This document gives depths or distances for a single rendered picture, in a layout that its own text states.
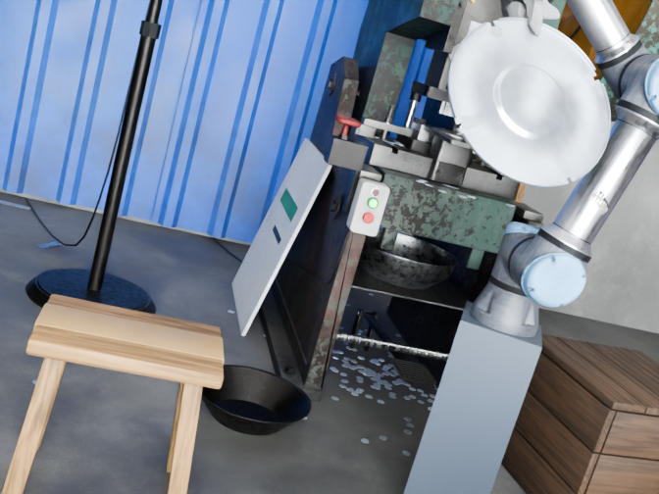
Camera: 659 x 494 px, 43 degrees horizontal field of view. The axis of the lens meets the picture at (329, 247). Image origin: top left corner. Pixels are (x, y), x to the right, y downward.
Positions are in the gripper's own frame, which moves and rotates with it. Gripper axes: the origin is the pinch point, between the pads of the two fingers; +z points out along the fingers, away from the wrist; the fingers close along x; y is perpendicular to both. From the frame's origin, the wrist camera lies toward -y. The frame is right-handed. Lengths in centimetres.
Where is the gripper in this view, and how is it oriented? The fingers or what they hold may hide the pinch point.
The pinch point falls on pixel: (529, 30)
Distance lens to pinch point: 144.9
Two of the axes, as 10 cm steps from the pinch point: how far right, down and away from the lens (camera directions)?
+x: -4.4, 4.3, 7.8
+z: 0.7, 8.9, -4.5
